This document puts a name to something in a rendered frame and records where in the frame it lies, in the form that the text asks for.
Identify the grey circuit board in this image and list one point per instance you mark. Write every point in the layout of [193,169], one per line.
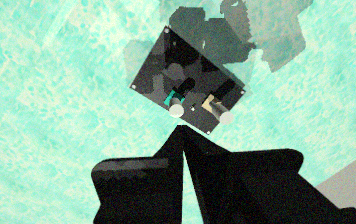
[183,81]

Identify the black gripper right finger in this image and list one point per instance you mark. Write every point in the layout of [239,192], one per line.
[213,170]

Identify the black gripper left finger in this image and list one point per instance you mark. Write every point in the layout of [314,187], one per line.
[162,172]

